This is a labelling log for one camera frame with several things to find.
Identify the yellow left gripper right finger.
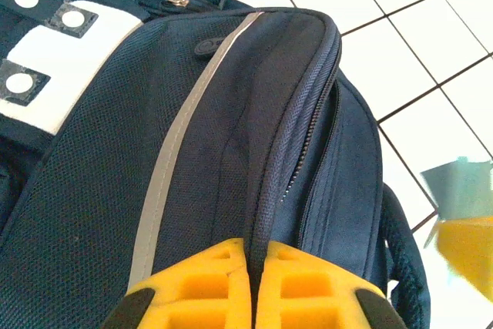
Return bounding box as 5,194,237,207
256,239,409,329

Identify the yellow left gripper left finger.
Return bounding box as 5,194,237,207
102,238,253,329

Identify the light blue paper note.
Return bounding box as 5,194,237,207
419,156,493,222

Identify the navy blue backpack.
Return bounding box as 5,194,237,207
0,0,431,329

